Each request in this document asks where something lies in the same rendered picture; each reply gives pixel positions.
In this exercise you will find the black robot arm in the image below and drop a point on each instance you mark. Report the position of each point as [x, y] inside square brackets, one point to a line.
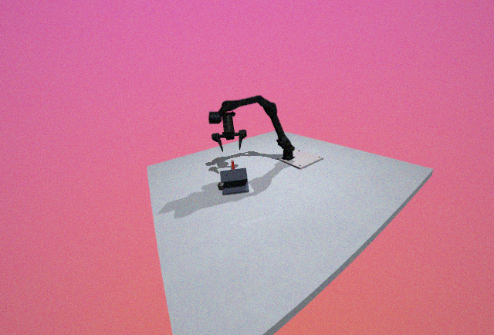
[215, 117]

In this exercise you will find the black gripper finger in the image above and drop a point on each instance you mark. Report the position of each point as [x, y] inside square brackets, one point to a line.
[219, 142]
[240, 140]

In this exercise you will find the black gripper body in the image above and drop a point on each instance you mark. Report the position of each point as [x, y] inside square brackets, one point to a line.
[228, 130]

